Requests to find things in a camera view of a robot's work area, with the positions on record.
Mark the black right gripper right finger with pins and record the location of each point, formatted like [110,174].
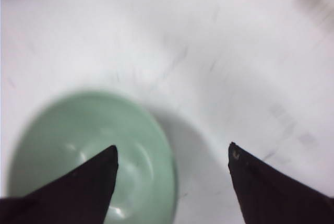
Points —
[266,195]

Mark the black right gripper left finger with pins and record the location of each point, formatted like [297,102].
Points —
[83,195]

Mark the green bowl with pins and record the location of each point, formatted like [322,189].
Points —
[75,128]

